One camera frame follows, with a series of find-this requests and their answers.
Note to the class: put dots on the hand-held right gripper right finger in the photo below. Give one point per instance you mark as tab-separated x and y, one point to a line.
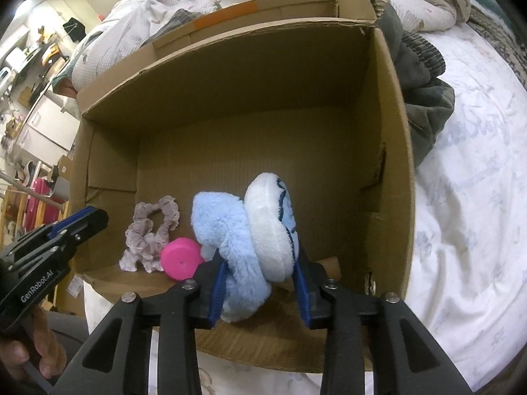
303	296

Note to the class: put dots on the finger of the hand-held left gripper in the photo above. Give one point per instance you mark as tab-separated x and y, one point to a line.
55	230
90	220

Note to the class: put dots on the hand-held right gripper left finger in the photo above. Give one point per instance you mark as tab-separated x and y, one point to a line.
216	296

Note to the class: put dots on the pink rubber duck toy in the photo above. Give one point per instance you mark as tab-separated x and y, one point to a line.
181	259

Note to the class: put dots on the ruffled pale pink scrunchie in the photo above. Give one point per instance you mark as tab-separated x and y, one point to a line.
142	238

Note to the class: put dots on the blue and white plush toy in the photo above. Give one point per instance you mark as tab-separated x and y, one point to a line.
230	230

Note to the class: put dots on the brown cardboard box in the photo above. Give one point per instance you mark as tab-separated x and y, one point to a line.
247	140

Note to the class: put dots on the person's left hand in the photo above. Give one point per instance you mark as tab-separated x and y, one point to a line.
47	345

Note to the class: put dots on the pink suitcase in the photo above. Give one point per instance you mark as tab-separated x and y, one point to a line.
39	197

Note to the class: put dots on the grey bin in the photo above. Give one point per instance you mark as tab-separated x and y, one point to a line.
61	189

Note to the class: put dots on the white kitchen cabinets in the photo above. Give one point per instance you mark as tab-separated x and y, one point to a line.
45	127

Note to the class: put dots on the black hanging garment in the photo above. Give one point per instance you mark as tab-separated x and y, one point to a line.
73	28

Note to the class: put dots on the camouflage jacket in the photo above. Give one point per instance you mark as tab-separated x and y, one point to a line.
428	107

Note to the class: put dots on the black and white knitted blanket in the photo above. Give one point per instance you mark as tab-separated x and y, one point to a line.
506	41

